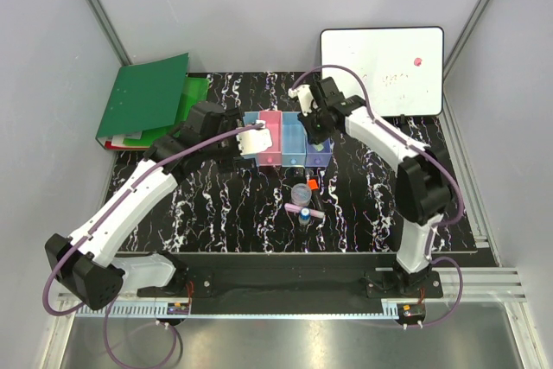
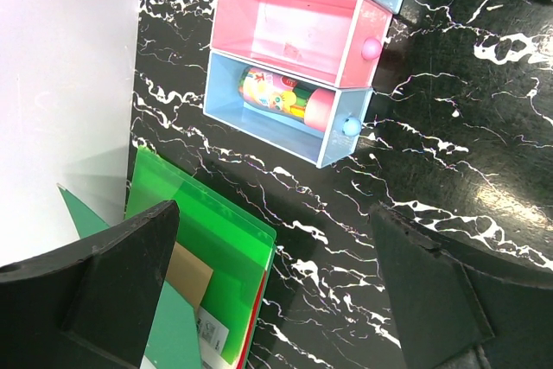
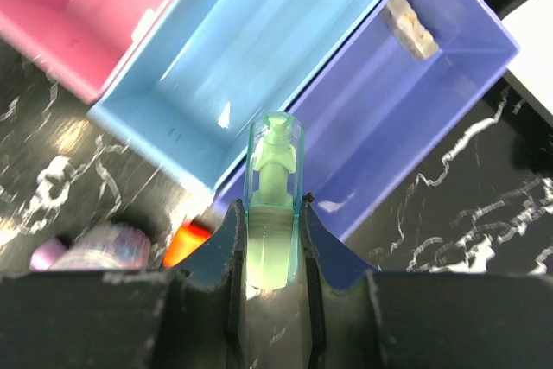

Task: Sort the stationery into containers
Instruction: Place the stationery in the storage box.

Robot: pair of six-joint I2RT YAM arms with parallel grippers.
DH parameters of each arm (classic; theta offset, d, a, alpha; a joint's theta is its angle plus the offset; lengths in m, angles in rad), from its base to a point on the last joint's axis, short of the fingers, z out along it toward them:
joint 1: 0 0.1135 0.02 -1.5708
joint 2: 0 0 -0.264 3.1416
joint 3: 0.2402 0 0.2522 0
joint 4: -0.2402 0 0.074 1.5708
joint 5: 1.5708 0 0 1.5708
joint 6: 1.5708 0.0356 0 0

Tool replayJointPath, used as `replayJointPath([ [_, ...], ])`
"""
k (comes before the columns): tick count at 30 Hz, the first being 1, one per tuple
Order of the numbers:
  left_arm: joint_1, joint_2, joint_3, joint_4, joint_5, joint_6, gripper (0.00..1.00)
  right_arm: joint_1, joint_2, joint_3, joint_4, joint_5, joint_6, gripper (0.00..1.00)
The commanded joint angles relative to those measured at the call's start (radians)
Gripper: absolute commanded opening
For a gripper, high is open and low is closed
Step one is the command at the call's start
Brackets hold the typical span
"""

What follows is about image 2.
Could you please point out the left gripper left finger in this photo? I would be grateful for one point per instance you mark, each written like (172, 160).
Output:
(91, 303)

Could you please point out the red folder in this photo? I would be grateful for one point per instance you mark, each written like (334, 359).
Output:
(252, 324)

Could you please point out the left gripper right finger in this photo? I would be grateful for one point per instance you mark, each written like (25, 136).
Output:
(456, 306)

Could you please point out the light blue end drawer box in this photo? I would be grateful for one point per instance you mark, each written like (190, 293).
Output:
(224, 103)

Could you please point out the pink plastic drawer box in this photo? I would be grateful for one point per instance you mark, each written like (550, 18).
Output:
(336, 42)

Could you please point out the green transparent plastic folder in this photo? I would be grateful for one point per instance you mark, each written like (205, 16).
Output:
(220, 256)

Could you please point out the pink crayon tube case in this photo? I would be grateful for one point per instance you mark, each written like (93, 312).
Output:
(284, 96)

